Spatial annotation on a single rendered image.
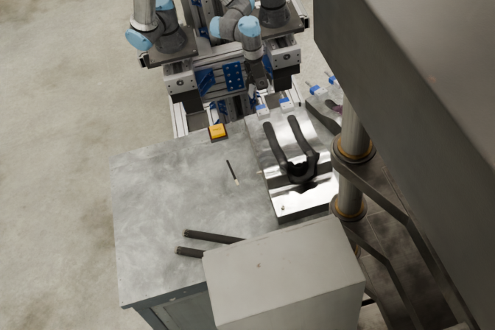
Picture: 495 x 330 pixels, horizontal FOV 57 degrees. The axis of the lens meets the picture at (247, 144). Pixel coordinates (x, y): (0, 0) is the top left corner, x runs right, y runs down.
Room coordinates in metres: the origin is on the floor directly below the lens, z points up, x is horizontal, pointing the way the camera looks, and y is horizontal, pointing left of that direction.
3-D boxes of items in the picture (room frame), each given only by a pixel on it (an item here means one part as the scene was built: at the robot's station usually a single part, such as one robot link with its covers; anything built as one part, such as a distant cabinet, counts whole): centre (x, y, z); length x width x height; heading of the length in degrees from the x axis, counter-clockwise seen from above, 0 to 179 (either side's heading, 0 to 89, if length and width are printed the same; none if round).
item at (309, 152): (1.12, -0.17, 0.92); 0.35 x 0.16 x 0.09; 6
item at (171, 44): (1.75, 0.25, 1.09); 0.15 x 0.15 x 0.10
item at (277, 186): (1.10, -0.16, 0.87); 0.50 x 0.26 x 0.14; 6
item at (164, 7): (1.74, 0.26, 1.20); 0.13 x 0.12 x 0.14; 145
